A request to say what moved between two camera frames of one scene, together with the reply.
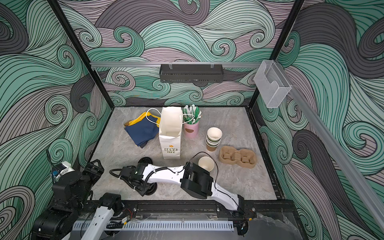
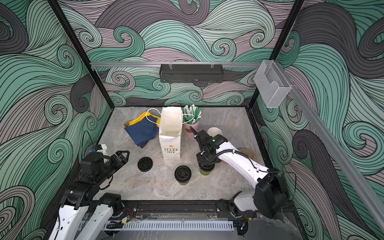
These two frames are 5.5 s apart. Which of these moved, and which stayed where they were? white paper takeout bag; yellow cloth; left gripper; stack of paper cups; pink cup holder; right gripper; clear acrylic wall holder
Moved: right gripper; left gripper
Stayed: clear acrylic wall holder; pink cup holder; stack of paper cups; yellow cloth; white paper takeout bag
